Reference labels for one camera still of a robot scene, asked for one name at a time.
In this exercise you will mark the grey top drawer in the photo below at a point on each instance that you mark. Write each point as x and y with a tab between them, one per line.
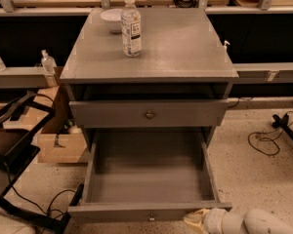
147	113

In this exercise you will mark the small white pump bottle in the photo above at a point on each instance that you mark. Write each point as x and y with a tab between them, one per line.
226	44

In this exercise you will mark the black metal cart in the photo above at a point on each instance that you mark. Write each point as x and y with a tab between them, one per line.
16	153

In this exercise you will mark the grey drawer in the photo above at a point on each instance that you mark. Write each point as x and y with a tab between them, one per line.
147	175
147	113

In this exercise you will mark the white ceramic bowl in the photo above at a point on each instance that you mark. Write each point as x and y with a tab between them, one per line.
112	20

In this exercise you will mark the grey wooden drawer cabinet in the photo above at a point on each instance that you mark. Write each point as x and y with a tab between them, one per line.
182	58

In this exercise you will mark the cardboard box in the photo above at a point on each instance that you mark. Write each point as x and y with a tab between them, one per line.
60	140

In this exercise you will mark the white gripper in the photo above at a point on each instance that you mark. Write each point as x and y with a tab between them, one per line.
215	218

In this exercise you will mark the clear plastic water bottle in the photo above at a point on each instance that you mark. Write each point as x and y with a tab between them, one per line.
131	29

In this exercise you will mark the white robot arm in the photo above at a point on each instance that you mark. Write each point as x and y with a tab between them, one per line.
255	221

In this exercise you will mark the black stand base right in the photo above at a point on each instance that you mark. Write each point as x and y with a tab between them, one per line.
283	124

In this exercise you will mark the small sanitizer bottle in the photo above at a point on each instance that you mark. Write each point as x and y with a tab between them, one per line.
48	62

